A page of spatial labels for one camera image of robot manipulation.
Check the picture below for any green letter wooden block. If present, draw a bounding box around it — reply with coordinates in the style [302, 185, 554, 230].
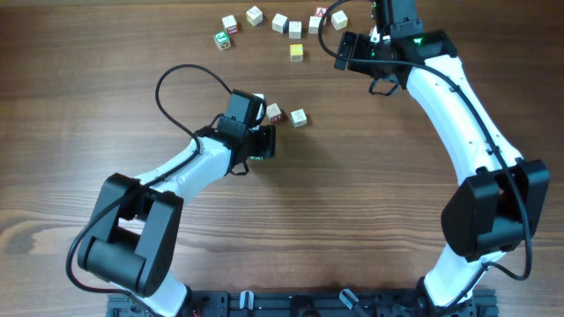
[213, 31, 231, 51]

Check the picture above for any white block blue side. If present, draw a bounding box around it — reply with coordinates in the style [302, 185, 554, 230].
[271, 13, 289, 33]

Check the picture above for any white wooden block centre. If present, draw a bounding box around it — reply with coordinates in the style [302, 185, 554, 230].
[308, 16, 322, 34]

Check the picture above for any white block yellow side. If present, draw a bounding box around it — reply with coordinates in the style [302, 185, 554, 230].
[331, 10, 349, 30]

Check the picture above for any wooden block red letter side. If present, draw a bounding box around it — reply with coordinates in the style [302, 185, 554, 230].
[266, 103, 284, 124]

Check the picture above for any yellow top wooden block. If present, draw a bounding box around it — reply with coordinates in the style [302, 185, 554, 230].
[290, 44, 304, 63]

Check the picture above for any black cable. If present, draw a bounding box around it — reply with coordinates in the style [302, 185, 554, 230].
[316, 0, 534, 309]
[64, 63, 234, 295]

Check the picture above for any white patterned wooden block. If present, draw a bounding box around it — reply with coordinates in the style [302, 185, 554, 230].
[290, 109, 308, 128]

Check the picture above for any right black cable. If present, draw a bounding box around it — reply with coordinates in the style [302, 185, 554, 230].
[316, 0, 534, 309]

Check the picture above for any red letter A block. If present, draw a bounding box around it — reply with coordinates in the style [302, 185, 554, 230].
[315, 6, 327, 18]

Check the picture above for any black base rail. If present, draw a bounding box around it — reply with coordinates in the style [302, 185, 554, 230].
[106, 289, 500, 317]

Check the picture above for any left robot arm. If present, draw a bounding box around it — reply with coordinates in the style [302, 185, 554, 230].
[68, 90, 276, 316]

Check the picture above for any left black cable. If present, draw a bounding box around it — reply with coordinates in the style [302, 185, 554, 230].
[64, 63, 234, 295]

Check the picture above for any plain white letter block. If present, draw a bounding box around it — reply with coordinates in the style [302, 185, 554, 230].
[288, 21, 302, 40]

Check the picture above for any white block yellow edge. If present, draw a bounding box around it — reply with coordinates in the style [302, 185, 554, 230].
[246, 6, 263, 26]

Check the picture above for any white block red side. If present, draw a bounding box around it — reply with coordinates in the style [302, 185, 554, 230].
[222, 15, 238, 34]

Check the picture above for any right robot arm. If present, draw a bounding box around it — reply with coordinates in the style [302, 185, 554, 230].
[334, 1, 550, 316]

